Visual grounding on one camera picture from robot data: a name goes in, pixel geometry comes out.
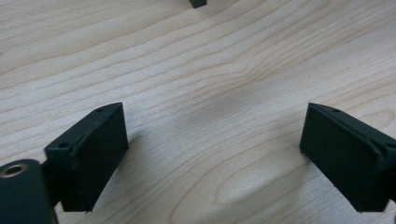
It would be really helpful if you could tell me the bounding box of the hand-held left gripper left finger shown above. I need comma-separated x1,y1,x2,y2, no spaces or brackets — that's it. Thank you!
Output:
45,102,130,213

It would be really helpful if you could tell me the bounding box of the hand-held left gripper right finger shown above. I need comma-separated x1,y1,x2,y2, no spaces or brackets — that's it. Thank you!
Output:
299,102,396,213

